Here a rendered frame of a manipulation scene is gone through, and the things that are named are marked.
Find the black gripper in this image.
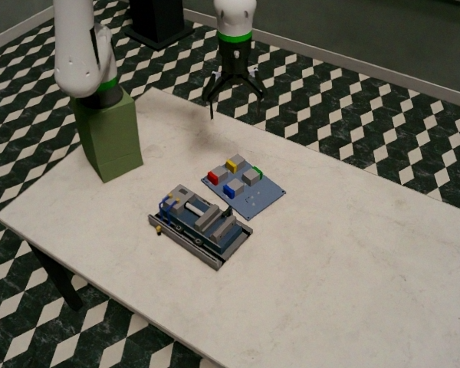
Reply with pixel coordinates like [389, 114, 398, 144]
[202, 56, 268, 120]

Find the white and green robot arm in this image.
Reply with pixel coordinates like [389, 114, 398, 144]
[53, 0, 256, 109]

